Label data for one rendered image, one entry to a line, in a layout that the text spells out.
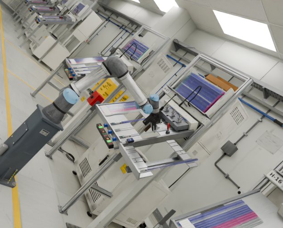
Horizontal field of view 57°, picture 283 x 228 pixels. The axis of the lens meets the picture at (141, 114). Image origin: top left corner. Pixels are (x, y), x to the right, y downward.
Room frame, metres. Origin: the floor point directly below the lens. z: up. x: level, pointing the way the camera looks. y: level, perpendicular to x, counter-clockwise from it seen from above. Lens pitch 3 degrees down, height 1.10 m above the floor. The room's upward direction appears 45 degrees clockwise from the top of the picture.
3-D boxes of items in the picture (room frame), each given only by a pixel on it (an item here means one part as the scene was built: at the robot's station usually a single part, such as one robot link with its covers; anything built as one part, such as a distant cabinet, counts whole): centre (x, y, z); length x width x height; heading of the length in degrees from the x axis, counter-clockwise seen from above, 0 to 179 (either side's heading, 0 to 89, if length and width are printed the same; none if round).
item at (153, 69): (3.86, 0.58, 0.95); 1.35 x 0.82 x 1.90; 130
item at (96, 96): (2.99, 0.49, 0.39); 0.24 x 0.24 x 0.78; 40
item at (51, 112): (1.81, 0.44, 0.60); 0.15 x 0.15 x 0.10
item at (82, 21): (6.33, 2.69, 0.95); 1.36 x 0.82 x 1.90; 130
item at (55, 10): (7.45, 3.62, 0.95); 1.37 x 0.82 x 1.90; 130
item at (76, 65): (3.72, 0.73, 0.66); 1.01 x 0.73 x 1.31; 130
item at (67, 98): (1.82, 0.44, 0.72); 0.13 x 0.12 x 0.14; 23
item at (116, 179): (2.73, -0.33, 0.31); 0.70 x 0.65 x 0.62; 40
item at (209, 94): (2.61, -0.27, 1.52); 0.51 x 0.13 x 0.27; 40
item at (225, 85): (2.88, -0.43, 1.82); 0.68 x 0.30 x 0.20; 40
